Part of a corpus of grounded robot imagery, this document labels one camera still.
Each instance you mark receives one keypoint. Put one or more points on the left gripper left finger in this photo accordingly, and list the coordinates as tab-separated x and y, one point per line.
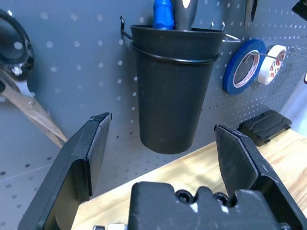
72	163

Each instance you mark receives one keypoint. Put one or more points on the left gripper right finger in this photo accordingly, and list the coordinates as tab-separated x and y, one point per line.
242	163

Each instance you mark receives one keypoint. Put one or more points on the grey metal pegboard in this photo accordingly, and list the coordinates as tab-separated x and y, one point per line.
84	83

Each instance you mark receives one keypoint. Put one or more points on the black plastic tool case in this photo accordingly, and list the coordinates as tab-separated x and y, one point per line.
263	127

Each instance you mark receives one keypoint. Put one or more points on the blue tape roll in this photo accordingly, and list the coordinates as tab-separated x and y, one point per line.
230	76

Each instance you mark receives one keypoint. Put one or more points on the white tape roll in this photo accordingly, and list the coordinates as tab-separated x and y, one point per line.
263	72

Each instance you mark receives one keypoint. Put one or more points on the black plastic cup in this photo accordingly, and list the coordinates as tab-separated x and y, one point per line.
172	95

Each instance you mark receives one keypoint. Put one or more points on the silver metal peg hook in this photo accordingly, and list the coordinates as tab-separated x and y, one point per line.
292	58

